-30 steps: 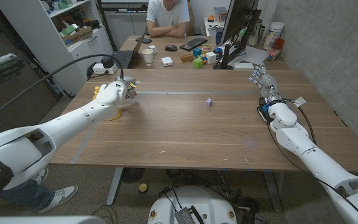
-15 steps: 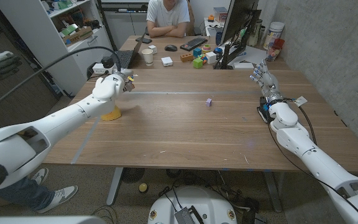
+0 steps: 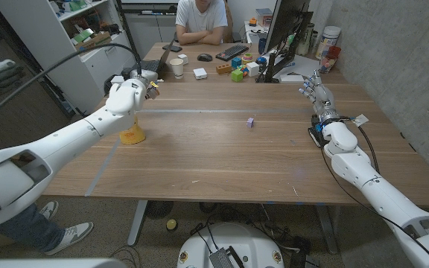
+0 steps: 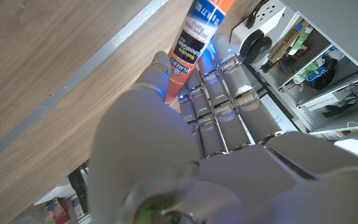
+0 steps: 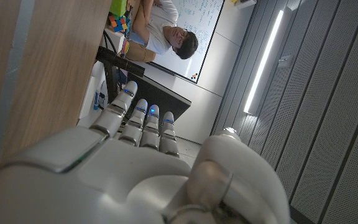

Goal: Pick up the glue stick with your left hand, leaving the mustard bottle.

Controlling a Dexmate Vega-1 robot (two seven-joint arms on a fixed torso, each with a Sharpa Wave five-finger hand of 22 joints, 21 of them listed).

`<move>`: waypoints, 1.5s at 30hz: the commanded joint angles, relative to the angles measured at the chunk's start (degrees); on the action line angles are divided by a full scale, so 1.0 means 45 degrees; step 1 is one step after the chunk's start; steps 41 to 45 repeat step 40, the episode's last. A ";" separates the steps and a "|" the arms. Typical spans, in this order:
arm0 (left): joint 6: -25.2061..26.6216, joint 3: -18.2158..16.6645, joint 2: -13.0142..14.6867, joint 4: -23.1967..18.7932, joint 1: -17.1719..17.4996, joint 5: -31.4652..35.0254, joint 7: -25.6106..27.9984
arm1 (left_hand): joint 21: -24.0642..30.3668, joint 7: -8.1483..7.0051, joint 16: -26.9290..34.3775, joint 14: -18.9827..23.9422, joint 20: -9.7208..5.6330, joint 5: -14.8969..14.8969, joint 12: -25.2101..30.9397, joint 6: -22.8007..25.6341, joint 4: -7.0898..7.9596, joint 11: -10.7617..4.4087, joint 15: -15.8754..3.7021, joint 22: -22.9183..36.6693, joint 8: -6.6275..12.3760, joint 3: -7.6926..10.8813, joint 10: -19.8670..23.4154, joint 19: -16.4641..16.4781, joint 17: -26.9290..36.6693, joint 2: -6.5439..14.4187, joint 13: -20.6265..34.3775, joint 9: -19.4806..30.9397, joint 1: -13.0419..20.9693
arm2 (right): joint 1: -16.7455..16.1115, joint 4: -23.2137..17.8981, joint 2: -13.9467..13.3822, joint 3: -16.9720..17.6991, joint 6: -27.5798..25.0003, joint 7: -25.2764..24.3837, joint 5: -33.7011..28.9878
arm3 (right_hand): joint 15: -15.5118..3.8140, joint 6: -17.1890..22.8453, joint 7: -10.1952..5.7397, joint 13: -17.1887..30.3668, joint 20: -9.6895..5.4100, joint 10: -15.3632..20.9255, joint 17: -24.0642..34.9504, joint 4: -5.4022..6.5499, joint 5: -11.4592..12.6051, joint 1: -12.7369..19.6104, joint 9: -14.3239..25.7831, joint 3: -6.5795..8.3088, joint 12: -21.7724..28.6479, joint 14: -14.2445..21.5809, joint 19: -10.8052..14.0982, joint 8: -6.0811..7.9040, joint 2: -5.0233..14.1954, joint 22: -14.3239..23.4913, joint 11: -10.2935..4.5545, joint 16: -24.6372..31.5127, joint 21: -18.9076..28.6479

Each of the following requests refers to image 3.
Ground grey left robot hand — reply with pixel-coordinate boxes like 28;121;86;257
129;68;160;101

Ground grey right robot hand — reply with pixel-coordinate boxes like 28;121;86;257
298;69;342;128

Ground yellow mustard bottle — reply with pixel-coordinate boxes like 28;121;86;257
119;115;147;146

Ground dark tall bottle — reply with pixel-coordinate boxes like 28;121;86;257
296;22;315;57

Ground dark laptop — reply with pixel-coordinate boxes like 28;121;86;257
139;36;177;83

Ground white paper cup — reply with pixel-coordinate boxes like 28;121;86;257
169;57;185;80

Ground flat white rectangular box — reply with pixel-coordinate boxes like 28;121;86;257
279;74;305;84

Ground white wrist tag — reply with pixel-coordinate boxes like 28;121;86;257
352;114;370;127

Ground white paper sheet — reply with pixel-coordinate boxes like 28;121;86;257
273;54;321;79

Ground wooden desk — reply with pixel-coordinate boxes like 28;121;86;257
142;42;348;85

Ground white canister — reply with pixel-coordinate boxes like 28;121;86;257
314;25;342;60

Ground cardboard box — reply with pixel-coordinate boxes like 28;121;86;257
74;31;112;54

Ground large white cube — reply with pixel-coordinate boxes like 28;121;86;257
246;61;260;78

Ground seated person in white t-shirt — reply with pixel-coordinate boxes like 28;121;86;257
174;0;229;46

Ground black computer monitor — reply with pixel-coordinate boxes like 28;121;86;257
263;0;314;83

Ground black keyboard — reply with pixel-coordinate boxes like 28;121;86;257
215;44;250;62

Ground white side table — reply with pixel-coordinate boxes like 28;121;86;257
244;21;271;45

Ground clear storage box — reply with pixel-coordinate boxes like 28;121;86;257
255;7;274;28

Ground white shelf cabinet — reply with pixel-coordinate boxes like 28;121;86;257
0;0;137;115

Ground grey table leg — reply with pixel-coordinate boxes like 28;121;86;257
315;205;339;255
127;200;148;246

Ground black round fan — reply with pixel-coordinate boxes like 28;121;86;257
145;200;174;220

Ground white robot torso base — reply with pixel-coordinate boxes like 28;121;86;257
177;222;285;268

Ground standing person in jeans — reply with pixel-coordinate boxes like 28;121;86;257
0;188;95;257

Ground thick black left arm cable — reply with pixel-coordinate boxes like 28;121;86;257
0;42;143;127

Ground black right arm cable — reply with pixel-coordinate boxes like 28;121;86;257
318;147;429;262

